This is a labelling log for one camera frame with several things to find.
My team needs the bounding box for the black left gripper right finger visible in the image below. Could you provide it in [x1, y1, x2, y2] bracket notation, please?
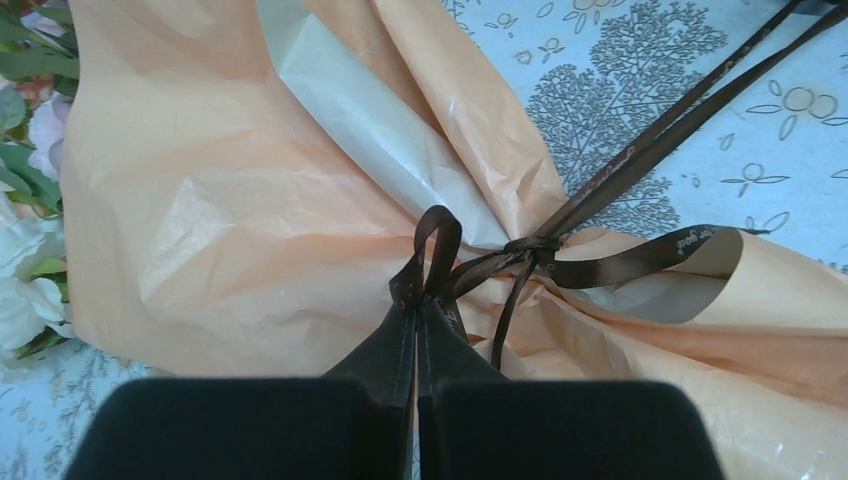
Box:
[415, 303, 723, 479]

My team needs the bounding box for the pink fake flower bunch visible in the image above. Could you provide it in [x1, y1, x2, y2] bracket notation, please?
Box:
[1, 1, 80, 218]

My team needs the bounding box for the floral patterned table mat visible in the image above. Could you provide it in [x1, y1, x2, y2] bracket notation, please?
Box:
[0, 0, 848, 480]

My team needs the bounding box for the dark brown ribbon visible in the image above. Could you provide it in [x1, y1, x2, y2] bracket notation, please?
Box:
[389, 1, 847, 369]

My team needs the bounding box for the brown kraft wrapping paper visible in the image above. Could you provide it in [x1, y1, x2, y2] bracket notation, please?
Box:
[59, 0, 848, 480]

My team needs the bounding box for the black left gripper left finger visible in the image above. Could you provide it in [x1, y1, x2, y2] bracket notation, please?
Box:
[66, 308, 415, 479]

